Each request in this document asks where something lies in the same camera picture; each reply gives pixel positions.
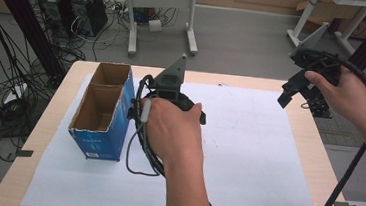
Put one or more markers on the black computer tower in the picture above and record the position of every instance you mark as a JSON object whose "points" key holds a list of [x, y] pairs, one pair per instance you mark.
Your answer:
{"points": [[90, 11], [57, 5]]}

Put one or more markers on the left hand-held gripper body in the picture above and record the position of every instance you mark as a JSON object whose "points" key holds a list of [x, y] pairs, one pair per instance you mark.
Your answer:
{"points": [[173, 78]]}

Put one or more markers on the person's right hand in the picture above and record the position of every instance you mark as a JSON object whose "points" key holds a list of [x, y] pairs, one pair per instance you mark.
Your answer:
{"points": [[348, 97]]}

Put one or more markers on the white power strip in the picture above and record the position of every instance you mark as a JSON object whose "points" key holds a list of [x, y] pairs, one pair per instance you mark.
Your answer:
{"points": [[16, 93]]}

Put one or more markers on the brown cardboard box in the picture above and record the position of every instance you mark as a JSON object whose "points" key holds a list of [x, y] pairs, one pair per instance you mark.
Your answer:
{"points": [[361, 28]]}

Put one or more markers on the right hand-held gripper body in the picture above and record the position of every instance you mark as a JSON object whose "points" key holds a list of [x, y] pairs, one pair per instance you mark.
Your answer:
{"points": [[318, 61]]}

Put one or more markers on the person's left hand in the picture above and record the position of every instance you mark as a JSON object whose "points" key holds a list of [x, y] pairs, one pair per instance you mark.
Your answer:
{"points": [[171, 132]]}

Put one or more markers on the white paper sheet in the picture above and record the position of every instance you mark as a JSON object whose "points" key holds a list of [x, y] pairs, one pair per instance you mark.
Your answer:
{"points": [[250, 155]]}

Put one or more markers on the white desk frame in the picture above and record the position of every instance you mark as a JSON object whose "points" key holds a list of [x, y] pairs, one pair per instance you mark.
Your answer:
{"points": [[307, 17]]}

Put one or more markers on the white power adapter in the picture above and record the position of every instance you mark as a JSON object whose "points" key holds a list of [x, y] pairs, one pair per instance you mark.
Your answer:
{"points": [[155, 25]]}

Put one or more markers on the blue cardboard box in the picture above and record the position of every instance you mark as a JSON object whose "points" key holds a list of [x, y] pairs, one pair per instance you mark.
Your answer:
{"points": [[101, 139]]}

